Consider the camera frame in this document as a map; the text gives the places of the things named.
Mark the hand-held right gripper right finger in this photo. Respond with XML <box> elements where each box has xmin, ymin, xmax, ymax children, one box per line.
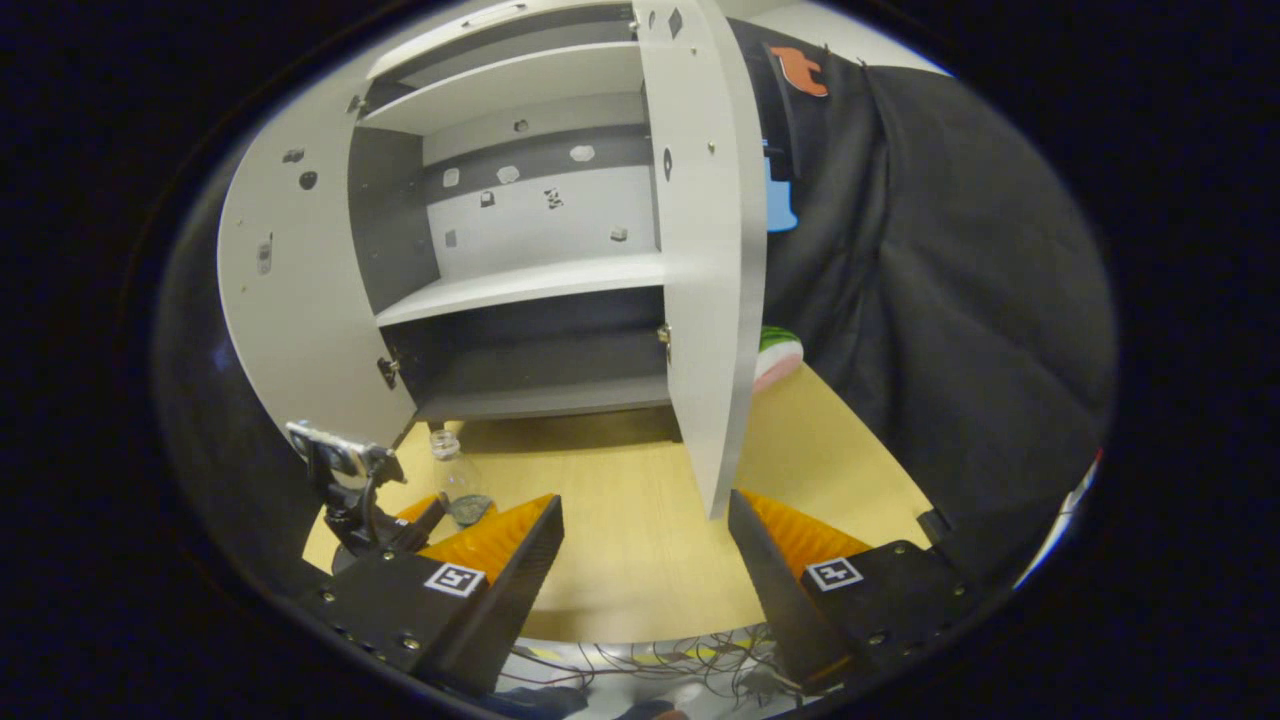
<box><xmin>727</xmin><ymin>488</ymin><xmax>986</xmax><ymax>693</ymax></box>

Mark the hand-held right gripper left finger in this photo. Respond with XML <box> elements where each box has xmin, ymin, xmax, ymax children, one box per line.
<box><xmin>297</xmin><ymin>493</ymin><xmax>566</xmax><ymax>698</ymax></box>

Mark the clear bottle with green label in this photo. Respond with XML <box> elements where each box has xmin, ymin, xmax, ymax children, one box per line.
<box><xmin>430</xmin><ymin>430</ymin><xmax>498</xmax><ymax>529</ymax></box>

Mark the white cabinet door camera sticker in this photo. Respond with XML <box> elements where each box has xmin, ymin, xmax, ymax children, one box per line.
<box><xmin>217</xmin><ymin>75</ymin><xmax>421</xmax><ymax>451</ymax></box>

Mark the white cabinet door headphones sticker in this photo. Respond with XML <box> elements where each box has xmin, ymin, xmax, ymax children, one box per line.
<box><xmin>632</xmin><ymin>0</ymin><xmax>769</xmax><ymax>521</ymax></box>

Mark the white and grey cabinet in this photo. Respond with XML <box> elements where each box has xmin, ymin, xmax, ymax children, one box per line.
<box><xmin>345</xmin><ymin>0</ymin><xmax>681</xmax><ymax>426</ymax></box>

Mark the white cabinet drawer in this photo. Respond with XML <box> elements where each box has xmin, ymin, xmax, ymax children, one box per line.
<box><xmin>366</xmin><ymin>0</ymin><xmax>638</xmax><ymax>81</ymax></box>

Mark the watermelon slice toy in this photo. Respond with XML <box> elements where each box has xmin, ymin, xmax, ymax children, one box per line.
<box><xmin>752</xmin><ymin>325</ymin><xmax>806</xmax><ymax>393</ymax></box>

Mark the black backdrop cloth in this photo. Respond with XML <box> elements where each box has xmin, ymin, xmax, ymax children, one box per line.
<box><xmin>730</xmin><ymin>20</ymin><xmax>1119</xmax><ymax>591</ymax></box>

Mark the bundle of thin cables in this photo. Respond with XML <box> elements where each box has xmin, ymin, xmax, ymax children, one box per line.
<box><xmin>500</xmin><ymin>628</ymin><xmax>801</xmax><ymax>706</ymax></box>

